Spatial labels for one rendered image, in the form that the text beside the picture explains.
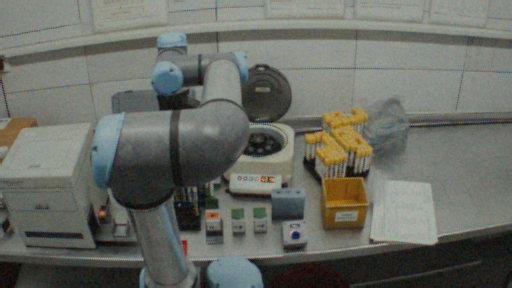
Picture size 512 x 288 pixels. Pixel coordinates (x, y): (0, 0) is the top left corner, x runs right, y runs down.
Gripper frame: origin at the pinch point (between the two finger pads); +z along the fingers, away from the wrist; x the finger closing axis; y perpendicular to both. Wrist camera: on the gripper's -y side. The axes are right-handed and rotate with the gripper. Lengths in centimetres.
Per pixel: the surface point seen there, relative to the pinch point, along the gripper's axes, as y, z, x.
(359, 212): -48, 19, 9
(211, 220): -4.4, 19.1, 7.8
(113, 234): 26.1, 20.8, 11.2
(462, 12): -107, -27, -49
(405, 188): -70, 25, -6
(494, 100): -135, 15, -49
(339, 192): -45, 22, -4
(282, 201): -25.7, 17.9, 2.6
